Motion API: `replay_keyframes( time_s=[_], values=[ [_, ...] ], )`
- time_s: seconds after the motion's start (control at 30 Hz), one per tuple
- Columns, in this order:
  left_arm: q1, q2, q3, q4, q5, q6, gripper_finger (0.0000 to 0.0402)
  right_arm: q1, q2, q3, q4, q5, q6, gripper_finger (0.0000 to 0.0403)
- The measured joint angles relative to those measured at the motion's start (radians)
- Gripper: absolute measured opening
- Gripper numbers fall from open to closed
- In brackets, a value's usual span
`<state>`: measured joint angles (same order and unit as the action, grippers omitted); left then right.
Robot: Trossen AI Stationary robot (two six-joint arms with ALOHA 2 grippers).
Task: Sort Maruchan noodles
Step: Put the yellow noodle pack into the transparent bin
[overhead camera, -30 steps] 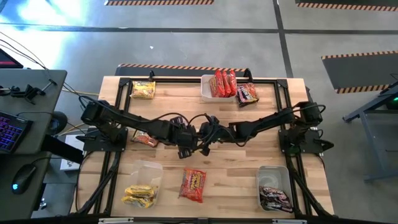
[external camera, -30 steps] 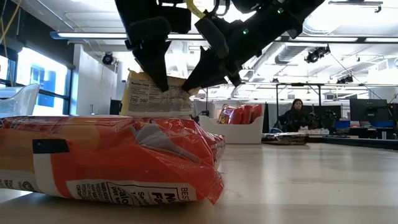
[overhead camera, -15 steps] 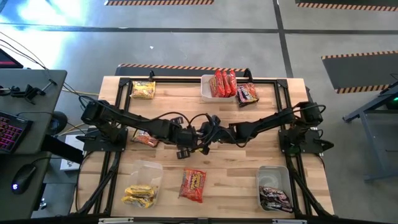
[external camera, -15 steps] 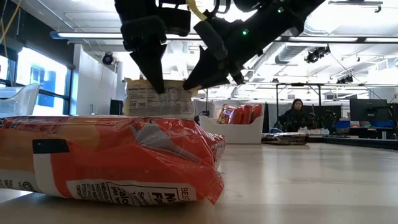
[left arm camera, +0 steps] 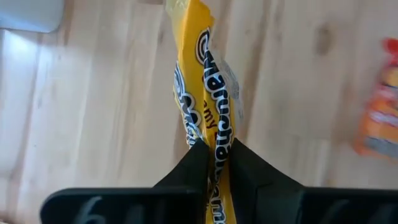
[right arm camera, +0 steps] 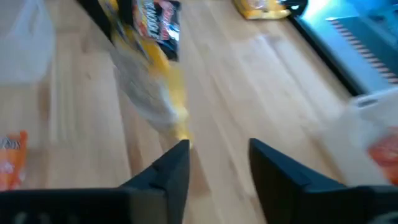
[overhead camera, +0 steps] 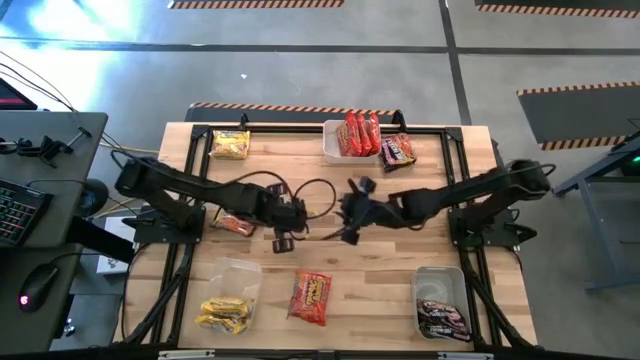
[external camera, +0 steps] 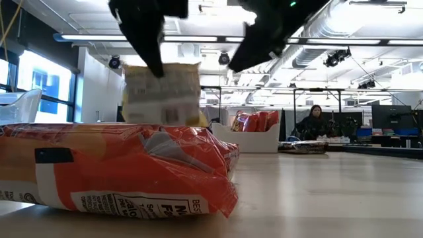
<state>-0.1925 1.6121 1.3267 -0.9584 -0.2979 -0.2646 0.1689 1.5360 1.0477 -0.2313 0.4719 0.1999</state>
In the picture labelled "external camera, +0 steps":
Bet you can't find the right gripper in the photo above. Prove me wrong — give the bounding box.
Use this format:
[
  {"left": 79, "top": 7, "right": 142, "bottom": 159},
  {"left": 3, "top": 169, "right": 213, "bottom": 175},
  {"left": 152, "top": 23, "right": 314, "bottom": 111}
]
[{"left": 227, "top": 0, "right": 331, "bottom": 74}]

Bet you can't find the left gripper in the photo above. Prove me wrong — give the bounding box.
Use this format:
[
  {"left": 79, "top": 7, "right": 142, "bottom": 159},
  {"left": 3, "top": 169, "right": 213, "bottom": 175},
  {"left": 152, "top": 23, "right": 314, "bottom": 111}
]
[{"left": 108, "top": 0, "right": 189, "bottom": 79}]

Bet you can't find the yellow Maruchan noodle pack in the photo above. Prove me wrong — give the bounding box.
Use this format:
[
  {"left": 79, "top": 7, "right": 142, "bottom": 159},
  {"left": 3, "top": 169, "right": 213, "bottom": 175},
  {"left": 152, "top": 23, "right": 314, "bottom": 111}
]
[{"left": 121, "top": 61, "right": 210, "bottom": 128}]

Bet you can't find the red Saucy Noods noodle pack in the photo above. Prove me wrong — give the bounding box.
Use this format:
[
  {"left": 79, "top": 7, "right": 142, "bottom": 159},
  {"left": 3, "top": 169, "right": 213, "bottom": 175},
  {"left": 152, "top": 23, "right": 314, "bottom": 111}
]
[
  {"left": 0, "top": 122, "right": 241, "bottom": 219},
  {"left": 246, "top": 111, "right": 268, "bottom": 133},
  {"left": 264, "top": 110, "right": 280, "bottom": 130},
  {"left": 230, "top": 110, "right": 252, "bottom": 133}
]

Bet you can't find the long ceiling light bar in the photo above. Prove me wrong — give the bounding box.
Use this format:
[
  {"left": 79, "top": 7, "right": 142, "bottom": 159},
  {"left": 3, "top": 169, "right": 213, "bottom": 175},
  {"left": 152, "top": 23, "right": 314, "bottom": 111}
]
[{"left": 52, "top": 32, "right": 423, "bottom": 47}]

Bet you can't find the white opaque plastic bin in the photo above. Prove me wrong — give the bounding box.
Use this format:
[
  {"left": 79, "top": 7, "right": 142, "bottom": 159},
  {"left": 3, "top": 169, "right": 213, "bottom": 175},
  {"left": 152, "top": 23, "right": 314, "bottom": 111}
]
[{"left": 211, "top": 122, "right": 281, "bottom": 154}]

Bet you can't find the person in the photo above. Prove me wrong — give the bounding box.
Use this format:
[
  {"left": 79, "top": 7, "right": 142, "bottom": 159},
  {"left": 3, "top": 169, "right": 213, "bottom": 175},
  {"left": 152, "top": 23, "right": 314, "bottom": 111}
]
[{"left": 295, "top": 104, "right": 332, "bottom": 142}]

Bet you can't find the clear plastic bin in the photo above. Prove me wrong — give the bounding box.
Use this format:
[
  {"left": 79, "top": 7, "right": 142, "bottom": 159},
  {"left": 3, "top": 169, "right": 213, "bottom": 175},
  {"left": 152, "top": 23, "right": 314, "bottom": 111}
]
[{"left": 0, "top": 88, "right": 44, "bottom": 126}]

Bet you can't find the black computer monitor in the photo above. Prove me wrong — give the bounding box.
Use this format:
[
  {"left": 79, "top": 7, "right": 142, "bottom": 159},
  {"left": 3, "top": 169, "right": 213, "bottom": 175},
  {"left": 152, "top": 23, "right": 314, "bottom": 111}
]
[{"left": 371, "top": 104, "right": 414, "bottom": 135}]

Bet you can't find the black metal rig frame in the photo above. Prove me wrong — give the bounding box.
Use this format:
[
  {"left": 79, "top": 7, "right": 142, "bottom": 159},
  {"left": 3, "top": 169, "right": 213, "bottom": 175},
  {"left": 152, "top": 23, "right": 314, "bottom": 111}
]
[{"left": 200, "top": 86, "right": 343, "bottom": 139}]

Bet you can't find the black window frame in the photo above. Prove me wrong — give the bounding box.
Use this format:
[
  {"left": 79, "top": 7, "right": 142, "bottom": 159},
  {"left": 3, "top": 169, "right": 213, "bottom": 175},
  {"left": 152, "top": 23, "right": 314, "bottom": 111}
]
[{"left": 0, "top": 46, "right": 80, "bottom": 124}]

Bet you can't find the black aluminium table frame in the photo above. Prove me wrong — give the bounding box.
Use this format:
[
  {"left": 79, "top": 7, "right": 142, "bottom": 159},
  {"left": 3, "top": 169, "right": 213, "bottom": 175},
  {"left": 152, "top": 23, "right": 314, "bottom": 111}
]
[{"left": 325, "top": 142, "right": 423, "bottom": 161}]

